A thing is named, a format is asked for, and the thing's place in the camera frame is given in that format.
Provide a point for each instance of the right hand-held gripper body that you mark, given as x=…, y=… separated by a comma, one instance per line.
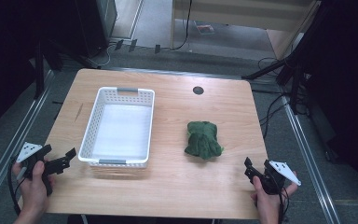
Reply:
x=276, y=177

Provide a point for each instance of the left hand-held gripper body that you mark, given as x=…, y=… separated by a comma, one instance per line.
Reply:
x=31, y=151

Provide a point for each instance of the green cloth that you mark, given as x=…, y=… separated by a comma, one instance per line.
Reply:
x=203, y=140

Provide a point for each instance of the white plastic basket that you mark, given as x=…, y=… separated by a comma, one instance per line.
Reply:
x=119, y=130

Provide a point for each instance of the person's right hand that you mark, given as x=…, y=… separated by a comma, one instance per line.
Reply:
x=268, y=202

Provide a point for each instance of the person's left hand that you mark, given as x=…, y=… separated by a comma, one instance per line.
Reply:
x=34, y=186

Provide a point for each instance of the black metal stand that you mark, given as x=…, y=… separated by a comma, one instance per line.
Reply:
x=39, y=71

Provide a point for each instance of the dark round table grommet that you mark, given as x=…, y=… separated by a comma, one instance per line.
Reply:
x=198, y=90

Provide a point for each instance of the black tripod stand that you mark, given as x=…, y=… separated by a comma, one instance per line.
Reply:
x=292, y=71

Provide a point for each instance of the small black floor block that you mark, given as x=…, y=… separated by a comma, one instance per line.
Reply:
x=118, y=44
x=157, y=48
x=132, y=45

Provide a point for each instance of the dark cabinet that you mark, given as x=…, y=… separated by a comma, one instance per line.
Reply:
x=96, y=25

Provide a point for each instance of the red and white floor item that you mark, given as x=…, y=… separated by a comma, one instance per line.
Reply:
x=204, y=28

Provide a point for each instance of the light wooden furniture panel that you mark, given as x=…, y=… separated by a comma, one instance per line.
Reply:
x=245, y=12

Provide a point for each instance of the aluminium floor rail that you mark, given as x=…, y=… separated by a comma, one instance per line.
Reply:
x=310, y=161
x=9, y=149

